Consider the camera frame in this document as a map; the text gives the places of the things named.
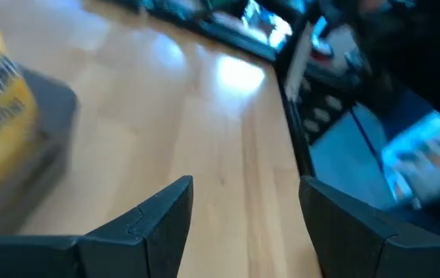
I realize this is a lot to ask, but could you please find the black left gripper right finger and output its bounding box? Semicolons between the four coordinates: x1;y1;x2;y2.
298;175;440;278

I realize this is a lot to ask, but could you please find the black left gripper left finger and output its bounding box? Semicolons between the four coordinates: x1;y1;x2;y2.
0;175;195;278

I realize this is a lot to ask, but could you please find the yellow Maruchan ramen pack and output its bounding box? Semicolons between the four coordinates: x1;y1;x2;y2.
0;10;39;196

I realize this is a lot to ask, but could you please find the grey plastic bin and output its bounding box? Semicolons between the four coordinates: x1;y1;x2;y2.
0;63;79;236

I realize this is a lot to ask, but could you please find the white and blue packet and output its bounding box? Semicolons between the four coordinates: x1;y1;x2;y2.
381;110;440;212

